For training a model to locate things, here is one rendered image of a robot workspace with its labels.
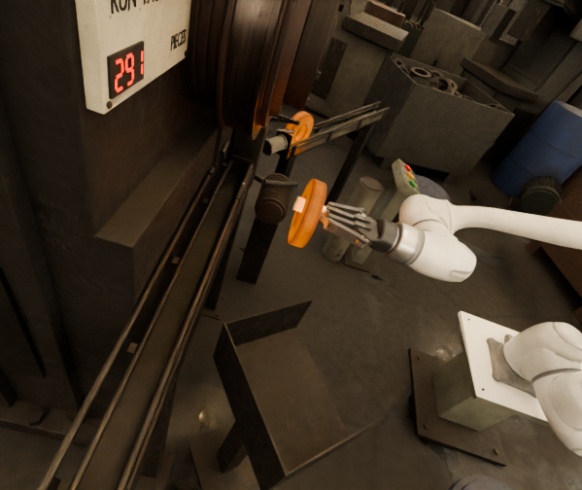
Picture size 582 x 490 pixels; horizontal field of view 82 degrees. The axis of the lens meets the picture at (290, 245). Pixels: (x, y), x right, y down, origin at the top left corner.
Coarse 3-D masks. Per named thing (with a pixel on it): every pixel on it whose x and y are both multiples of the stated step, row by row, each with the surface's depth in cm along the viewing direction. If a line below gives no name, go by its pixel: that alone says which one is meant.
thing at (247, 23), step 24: (240, 0) 49; (264, 0) 49; (240, 24) 51; (264, 24) 50; (240, 48) 53; (264, 48) 51; (240, 72) 55; (264, 72) 55; (240, 96) 59; (240, 120) 66
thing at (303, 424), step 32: (256, 320) 67; (288, 320) 74; (224, 352) 64; (256, 352) 72; (288, 352) 75; (224, 384) 66; (256, 384) 68; (288, 384) 70; (320, 384) 73; (256, 416) 54; (288, 416) 66; (320, 416) 68; (192, 448) 108; (224, 448) 99; (256, 448) 56; (288, 448) 62; (320, 448) 64; (224, 480) 104; (256, 480) 107
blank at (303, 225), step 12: (312, 180) 73; (312, 192) 69; (324, 192) 70; (312, 204) 68; (300, 216) 71; (312, 216) 68; (300, 228) 69; (312, 228) 69; (288, 240) 77; (300, 240) 71
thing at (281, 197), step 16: (272, 176) 138; (272, 192) 129; (288, 192) 135; (256, 208) 130; (272, 208) 128; (256, 224) 138; (272, 224) 134; (256, 240) 144; (256, 256) 150; (240, 272) 159; (256, 272) 157
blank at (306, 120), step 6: (300, 114) 127; (306, 114) 128; (300, 120) 126; (306, 120) 130; (312, 120) 133; (288, 126) 127; (294, 126) 126; (300, 126) 129; (306, 126) 133; (312, 126) 137; (294, 132) 129; (300, 132) 137; (306, 132) 136; (294, 138) 132; (300, 138) 136; (300, 144) 138
